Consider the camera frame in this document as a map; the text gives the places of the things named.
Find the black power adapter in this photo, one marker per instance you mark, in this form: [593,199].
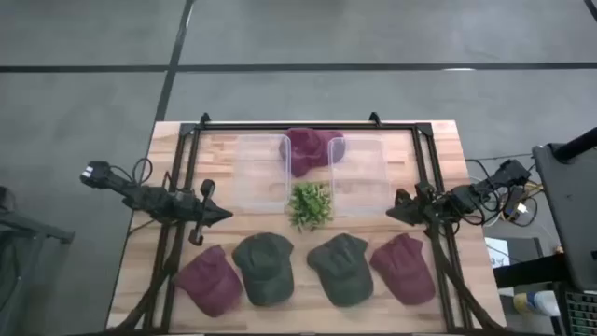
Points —
[513,196]

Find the clear plastic bin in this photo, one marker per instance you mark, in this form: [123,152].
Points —
[263,175]
[359,177]

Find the maroon cap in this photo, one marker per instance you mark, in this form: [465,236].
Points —
[403,270]
[210,282]
[310,149]

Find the white power adapter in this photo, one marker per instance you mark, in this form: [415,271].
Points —
[521,208]

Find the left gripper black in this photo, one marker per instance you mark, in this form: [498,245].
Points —
[186,209]

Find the yellow and blue bottle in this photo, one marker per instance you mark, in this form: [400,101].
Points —
[536,303]

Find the black keyboard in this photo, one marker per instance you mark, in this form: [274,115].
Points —
[580,315]

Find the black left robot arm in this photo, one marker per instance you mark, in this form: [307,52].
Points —
[140,198]

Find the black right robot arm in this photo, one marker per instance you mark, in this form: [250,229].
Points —
[466,196]

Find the black stand base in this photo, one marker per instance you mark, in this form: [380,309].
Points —
[527,270]

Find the white paper sheet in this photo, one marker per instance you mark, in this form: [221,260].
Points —
[496,252]

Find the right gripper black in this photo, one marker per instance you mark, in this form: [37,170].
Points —
[420,207]

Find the grey metal stand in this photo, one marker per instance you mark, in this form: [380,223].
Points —
[28,233]

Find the green artificial plant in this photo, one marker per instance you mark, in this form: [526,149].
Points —
[310,207]

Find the dark green cap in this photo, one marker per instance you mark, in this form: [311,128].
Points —
[342,270]
[266,268]

